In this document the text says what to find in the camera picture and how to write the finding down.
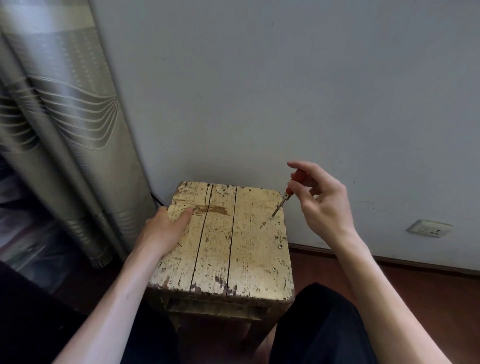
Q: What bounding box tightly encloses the person's left hand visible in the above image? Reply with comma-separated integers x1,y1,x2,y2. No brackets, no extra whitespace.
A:
140,205,194,265

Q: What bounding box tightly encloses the person's right hand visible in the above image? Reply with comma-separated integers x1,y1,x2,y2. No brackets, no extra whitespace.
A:
287,161,358,251

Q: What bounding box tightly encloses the red handled screwdriver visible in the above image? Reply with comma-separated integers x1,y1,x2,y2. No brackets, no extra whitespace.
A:
270,169,307,220

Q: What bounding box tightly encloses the worn yellow wooden stool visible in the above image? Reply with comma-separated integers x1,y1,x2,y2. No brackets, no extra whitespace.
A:
144,181,296,354

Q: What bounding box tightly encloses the person's left forearm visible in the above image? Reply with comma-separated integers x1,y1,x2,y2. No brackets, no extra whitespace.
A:
52,241,166,364

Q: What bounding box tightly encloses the person's right forearm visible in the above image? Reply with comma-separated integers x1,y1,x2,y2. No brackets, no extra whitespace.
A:
325,229,453,364

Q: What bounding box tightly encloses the brown wooden baseboard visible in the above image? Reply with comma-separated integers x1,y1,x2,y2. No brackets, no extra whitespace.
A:
288,242,480,280

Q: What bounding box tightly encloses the person's right leg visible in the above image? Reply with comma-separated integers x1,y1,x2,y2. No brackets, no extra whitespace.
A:
269,283,378,364

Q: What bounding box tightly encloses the person's leg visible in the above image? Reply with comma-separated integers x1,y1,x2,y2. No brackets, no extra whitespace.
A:
269,283,378,364
0,261,181,364

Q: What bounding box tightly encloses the grey patterned curtain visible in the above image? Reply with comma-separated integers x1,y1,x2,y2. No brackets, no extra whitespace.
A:
0,0,159,270

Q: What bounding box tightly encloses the person's left leg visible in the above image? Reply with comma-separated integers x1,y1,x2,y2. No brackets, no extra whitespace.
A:
0,261,181,364

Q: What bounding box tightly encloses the white wall socket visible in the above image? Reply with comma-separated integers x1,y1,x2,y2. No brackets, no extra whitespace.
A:
406,219,453,239

